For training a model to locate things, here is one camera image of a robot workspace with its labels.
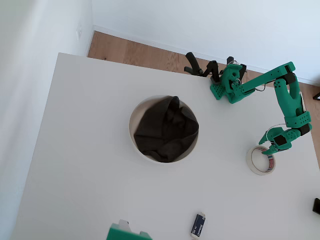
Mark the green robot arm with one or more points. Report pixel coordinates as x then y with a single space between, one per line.
290 102

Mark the white wall socket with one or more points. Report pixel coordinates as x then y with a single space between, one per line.
79 31

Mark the green printed stand block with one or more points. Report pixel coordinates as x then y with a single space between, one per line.
120 232

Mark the black cloth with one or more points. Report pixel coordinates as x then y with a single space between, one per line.
165 130

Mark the white bowl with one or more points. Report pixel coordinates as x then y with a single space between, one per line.
135 117

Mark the white blue eraser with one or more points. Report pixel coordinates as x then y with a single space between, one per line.
197 225

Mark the beige masking tape roll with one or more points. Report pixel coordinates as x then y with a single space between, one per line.
248 160

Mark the small dark floor object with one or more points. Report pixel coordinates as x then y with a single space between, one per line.
317 97

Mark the small black camera box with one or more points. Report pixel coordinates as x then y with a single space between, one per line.
317 205

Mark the green gripper black servo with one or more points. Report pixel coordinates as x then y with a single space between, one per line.
272 151

